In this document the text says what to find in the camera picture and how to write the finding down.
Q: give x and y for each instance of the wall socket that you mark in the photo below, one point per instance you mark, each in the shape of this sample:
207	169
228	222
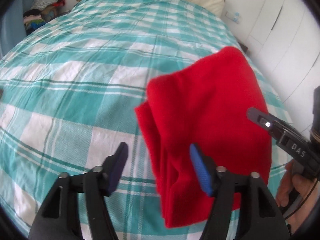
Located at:
233	16

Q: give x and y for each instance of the right hand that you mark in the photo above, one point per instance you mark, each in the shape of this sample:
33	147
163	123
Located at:
292	181

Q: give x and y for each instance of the dark nightstand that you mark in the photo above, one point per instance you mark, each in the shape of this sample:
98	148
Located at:
243	47

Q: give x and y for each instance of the pile of clothes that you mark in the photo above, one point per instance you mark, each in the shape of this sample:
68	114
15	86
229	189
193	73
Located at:
36	17

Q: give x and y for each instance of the white wardrobe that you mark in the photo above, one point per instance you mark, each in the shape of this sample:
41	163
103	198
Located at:
284	45

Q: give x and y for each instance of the teal plaid bed sheet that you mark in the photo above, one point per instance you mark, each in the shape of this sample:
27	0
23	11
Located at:
69	94

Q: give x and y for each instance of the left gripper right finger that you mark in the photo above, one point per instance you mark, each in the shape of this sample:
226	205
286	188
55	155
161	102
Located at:
259	215

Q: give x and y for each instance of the red knit sweater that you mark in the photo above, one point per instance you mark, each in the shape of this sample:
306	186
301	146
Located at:
205	103

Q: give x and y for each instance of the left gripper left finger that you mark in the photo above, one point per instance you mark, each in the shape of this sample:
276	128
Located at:
72	198

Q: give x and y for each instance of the blue curtain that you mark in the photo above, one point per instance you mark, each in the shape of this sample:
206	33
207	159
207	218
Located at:
12	26

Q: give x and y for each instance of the right forearm purple sleeve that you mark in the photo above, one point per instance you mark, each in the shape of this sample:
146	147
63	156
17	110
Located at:
296	220

